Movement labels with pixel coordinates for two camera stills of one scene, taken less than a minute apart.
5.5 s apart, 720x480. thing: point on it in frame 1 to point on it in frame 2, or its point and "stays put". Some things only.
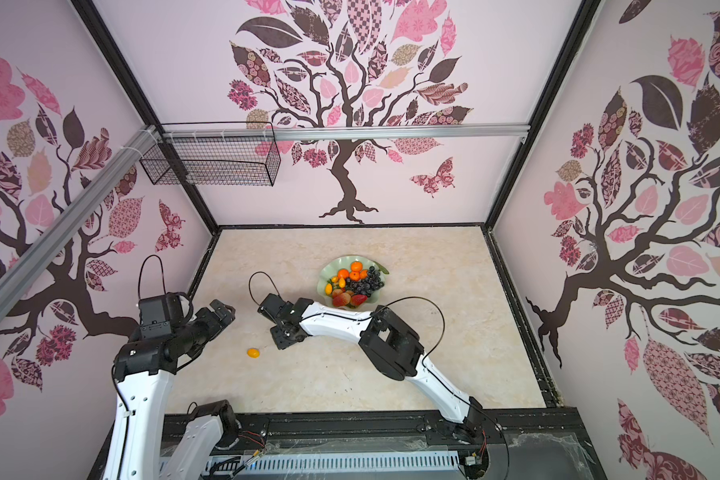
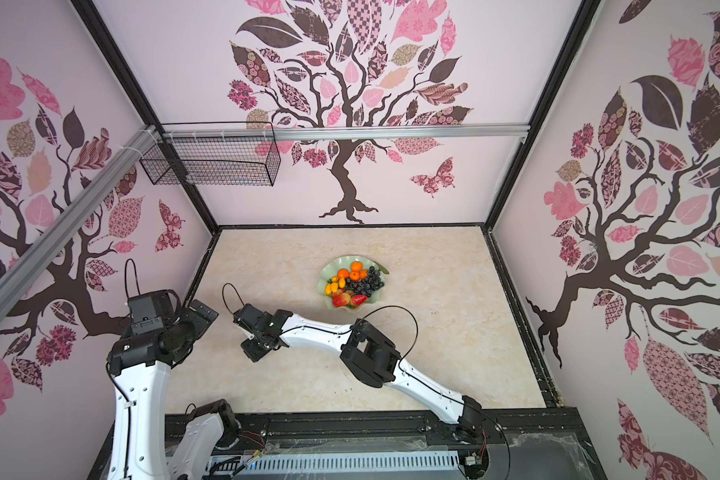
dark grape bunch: x=365 y=286 stays put
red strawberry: x=342 y=300 stays put
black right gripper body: x=282 y=337 to x=255 y=350
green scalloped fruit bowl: x=351 y=282 stays put
